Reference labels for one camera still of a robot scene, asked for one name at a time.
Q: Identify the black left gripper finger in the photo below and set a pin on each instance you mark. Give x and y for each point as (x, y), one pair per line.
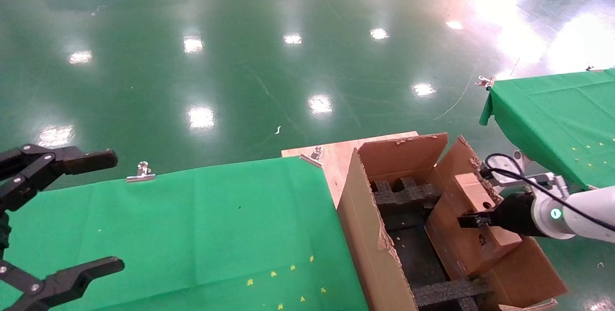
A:
(72, 279)
(72, 159)

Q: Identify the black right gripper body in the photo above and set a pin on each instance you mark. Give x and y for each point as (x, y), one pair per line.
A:
(514, 215)

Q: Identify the black flat foam pad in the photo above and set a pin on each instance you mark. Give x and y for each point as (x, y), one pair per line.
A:
(418, 253)

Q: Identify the silver camera mount bracket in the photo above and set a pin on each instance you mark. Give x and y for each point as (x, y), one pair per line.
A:
(540, 179)

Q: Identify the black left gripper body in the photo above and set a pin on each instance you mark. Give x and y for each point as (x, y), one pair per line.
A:
(4, 234)

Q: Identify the green cloth with hanging corner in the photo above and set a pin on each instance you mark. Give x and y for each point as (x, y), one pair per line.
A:
(552, 114)

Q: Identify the large green table cloth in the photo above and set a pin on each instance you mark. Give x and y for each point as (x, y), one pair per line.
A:
(168, 229)

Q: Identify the small brown cardboard box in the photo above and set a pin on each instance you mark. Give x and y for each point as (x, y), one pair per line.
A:
(473, 191)

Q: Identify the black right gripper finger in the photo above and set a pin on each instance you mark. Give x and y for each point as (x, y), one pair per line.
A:
(475, 219)

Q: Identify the silver metal binder clip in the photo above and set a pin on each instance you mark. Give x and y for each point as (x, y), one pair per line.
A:
(485, 81)
(141, 172)
(313, 156)

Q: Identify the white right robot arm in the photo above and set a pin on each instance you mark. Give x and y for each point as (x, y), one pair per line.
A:
(586, 215)

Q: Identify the large open brown carton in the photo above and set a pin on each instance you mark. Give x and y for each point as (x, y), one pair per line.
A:
(375, 234)

